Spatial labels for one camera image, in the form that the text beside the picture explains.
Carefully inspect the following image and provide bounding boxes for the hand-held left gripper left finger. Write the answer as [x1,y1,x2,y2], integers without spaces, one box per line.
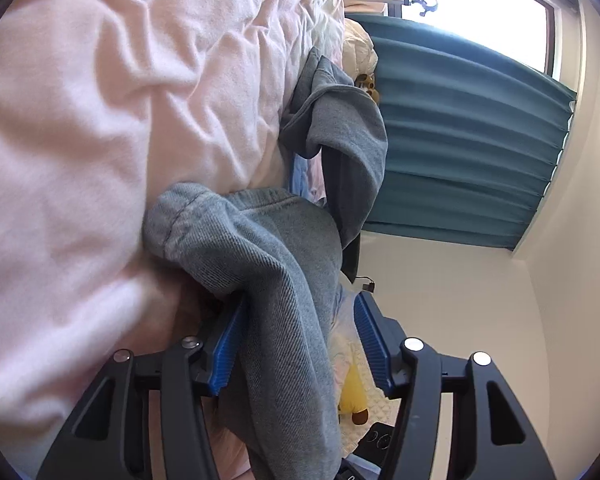
[36,305,248,480]

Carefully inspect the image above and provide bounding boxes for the yellow plush pillow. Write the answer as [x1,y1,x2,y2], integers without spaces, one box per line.
[337,359,372,427]

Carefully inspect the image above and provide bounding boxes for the white quilted pillow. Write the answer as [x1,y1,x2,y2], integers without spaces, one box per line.
[330,335,398,461]

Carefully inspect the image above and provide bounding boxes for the cream crumpled duvet pile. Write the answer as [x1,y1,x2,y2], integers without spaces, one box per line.
[342,17,381,86]

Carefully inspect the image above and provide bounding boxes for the mustard yellow cloth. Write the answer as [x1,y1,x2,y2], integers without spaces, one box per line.
[355,73,382,107]

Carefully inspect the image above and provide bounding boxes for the pastel quilted bed blanket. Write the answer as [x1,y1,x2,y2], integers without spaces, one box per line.
[0,0,347,480]

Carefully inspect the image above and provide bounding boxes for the wide blue curtain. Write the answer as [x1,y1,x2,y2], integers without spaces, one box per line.
[347,14,579,252]

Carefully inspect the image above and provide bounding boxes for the bright window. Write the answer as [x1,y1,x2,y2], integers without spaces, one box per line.
[394,0,564,81]

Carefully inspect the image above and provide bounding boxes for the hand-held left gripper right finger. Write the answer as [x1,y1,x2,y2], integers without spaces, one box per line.
[354,291,556,480]

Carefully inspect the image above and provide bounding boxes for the grey-blue denim jeans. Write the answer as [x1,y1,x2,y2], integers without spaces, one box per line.
[142,54,389,480]

